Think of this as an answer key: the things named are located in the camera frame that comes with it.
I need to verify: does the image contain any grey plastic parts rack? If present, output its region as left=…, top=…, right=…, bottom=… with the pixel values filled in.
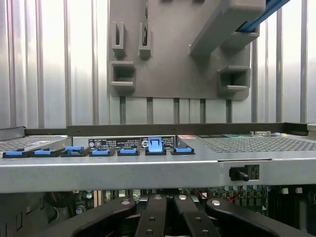
left=108, top=0, right=266, bottom=102

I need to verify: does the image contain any hard disk in blue caddy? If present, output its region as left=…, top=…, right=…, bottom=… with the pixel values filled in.
left=234, top=0, right=292, bottom=33

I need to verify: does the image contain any thin red wire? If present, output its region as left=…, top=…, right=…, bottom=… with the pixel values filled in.
left=197, top=189, right=244, bottom=201

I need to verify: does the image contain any open black PC case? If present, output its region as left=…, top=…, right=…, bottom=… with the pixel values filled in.
left=0, top=122, right=316, bottom=237

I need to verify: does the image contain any black chassis intrusion switch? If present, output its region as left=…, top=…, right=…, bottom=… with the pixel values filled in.
left=229, top=164, right=260, bottom=183

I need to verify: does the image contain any blue slot retainer clip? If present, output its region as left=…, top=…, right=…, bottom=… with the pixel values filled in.
left=170, top=145, right=195, bottom=156
left=2, top=149, right=25, bottom=158
left=61, top=146, right=91, bottom=157
left=31, top=149, right=59, bottom=158
left=89, top=147, right=116, bottom=157
left=145, top=137, right=166, bottom=156
left=118, top=146, right=139, bottom=156

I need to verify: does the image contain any green motherboard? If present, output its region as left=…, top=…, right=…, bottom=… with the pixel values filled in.
left=71, top=185, right=316, bottom=219

